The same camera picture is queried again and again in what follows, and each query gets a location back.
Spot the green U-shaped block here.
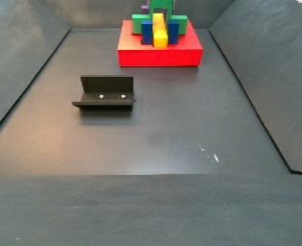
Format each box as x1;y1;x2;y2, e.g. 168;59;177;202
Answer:
131;0;188;35

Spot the black angled fixture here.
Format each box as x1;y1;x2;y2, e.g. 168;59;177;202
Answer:
71;75;134;110

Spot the red base board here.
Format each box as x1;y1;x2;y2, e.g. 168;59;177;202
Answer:
117;20;204;67

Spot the yellow long block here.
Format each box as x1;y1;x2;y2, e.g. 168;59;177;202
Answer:
151;13;168;48

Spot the dark blue block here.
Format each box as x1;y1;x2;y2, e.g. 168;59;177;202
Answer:
168;20;180;44
141;19;151;45

